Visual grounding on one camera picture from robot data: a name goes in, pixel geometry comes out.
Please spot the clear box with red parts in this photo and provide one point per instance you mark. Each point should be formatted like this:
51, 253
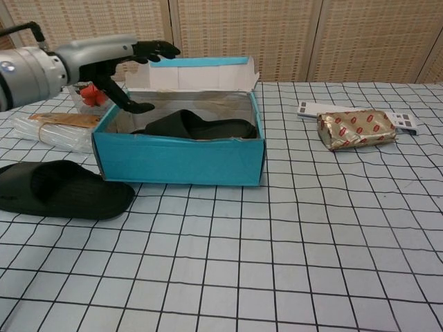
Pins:
91, 97

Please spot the black slipper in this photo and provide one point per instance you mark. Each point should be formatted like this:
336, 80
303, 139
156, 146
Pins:
194, 124
76, 197

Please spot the gold foil packet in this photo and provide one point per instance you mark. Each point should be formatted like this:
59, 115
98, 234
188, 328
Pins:
356, 128

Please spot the clear bag of sticks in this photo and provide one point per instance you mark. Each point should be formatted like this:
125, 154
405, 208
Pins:
59, 136

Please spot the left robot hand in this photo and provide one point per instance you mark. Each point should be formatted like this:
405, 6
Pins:
100, 52

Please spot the bamboo folding screen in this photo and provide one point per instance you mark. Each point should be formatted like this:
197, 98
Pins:
346, 34

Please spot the blue cardboard shoe box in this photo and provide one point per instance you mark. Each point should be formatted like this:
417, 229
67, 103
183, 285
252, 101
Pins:
180, 162

